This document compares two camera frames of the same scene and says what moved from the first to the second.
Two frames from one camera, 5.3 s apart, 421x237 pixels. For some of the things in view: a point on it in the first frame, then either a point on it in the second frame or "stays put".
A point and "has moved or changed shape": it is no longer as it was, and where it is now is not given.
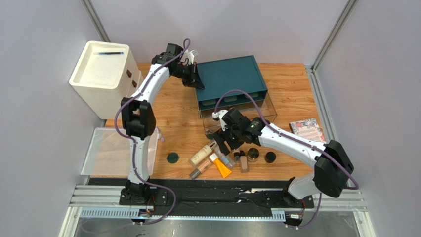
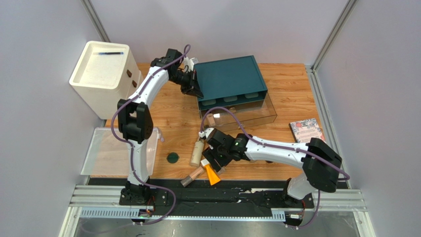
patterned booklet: (309, 128) stays put
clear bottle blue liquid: (225, 158) has moved or changed shape
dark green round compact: (172, 157) stays put
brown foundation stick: (205, 166) has moved or changed shape
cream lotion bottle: (202, 153) has moved or changed shape
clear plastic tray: (110, 153) stays put
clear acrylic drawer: (265, 110) stays put
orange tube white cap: (224, 171) has moved or changed shape
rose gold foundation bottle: (236, 155) has moved or changed shape
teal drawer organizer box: (220, 76) stays put
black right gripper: (225, 135) → (214, 159)
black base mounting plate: (213, 198) stays put
